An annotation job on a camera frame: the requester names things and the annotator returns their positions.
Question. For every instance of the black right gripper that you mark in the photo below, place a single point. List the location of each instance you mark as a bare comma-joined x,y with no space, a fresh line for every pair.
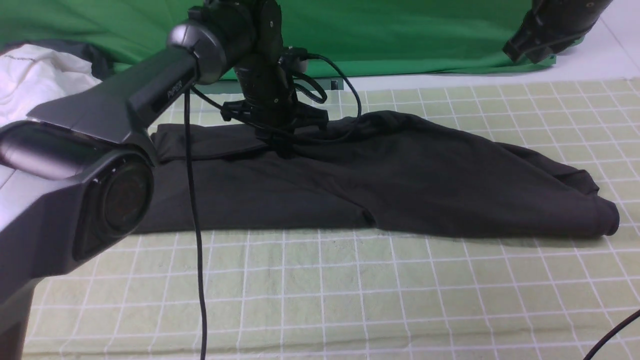
551,26

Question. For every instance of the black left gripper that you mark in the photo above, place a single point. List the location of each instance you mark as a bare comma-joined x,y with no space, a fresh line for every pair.
270,103

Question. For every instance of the dark gray long-sleeve top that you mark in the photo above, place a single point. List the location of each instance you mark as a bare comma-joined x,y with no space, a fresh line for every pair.
396,172

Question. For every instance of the gray left robot arm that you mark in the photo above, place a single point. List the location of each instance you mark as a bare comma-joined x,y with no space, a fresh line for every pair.
77,175

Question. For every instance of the green backdrop cloth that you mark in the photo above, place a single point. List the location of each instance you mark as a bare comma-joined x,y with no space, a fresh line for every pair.
363,37

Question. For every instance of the dark gray garment behind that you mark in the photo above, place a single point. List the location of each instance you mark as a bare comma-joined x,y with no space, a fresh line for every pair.
102,66

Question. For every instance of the light green checkered tablecloth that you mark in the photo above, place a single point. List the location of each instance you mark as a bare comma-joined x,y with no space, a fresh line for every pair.
376,295

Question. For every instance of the crumpled white shirt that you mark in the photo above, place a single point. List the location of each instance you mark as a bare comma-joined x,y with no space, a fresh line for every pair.
31,75

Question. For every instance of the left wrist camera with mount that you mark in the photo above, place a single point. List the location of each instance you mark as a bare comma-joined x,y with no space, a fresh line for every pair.
294,59

